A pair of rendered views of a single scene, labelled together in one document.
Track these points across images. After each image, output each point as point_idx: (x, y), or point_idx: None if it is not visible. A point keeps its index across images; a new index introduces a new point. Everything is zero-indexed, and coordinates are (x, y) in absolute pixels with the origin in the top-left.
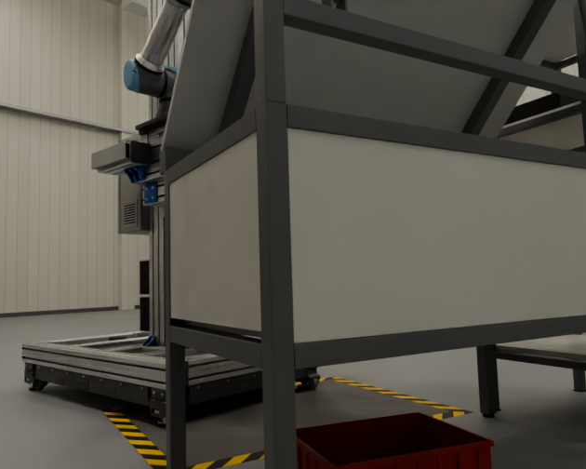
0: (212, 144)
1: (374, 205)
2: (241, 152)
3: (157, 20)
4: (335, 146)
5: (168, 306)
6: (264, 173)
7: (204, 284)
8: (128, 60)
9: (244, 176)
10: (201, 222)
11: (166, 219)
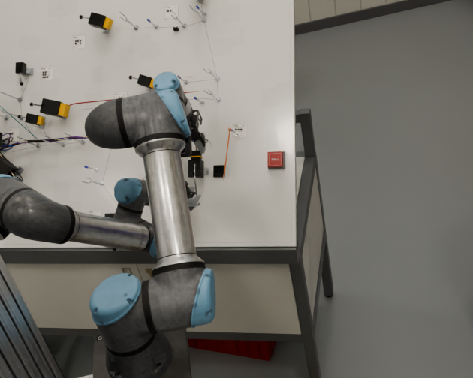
0: (310, 191)
1: None
2: (314, 179)
3: (185, 189)
4: None
5: (311, 319)
6: (318, 176)
7: (315, 260)
8: (210, 271)
9: (315, 187)
10: (311, 237)
11: (304, 279)
